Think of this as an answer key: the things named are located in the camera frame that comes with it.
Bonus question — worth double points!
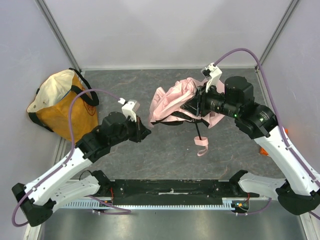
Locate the pink and black folding umbrella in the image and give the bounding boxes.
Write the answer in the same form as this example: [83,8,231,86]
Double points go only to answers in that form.
[147,77,226,158]

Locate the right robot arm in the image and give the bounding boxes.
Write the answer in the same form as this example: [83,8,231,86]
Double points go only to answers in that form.
[188,76,320,216]

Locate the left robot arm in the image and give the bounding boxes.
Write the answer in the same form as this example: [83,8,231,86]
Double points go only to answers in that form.
[11,111,151,227]

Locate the orange razor box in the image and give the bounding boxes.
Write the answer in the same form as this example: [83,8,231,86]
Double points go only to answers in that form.
[259,128,289,157]

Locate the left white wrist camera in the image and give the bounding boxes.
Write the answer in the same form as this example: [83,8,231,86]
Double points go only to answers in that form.
[118,97,140,122]

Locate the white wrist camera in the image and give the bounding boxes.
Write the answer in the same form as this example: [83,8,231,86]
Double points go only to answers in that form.
[200,62,222,93]
[118,97,140,122]

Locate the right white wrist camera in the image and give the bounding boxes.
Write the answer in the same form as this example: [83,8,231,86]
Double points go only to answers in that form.
[200,62,222,93]

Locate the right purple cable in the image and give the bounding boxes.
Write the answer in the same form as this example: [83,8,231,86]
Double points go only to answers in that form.
[214,48,320,221]

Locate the purple cable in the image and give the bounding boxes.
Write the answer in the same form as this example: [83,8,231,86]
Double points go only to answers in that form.
[214,48,320,221]
[11,88,123,228]

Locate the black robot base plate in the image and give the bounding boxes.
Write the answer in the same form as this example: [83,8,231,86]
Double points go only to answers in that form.
[94,177,260,205]

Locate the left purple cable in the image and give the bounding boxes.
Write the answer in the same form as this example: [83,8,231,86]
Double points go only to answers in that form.
[11,88,123,228]

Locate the yellow tote bag black handles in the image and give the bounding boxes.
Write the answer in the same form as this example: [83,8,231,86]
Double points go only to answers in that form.
[26,68,100,142]

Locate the light blue cable duct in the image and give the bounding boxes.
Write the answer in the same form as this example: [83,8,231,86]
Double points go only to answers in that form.
[62,198,235,211]

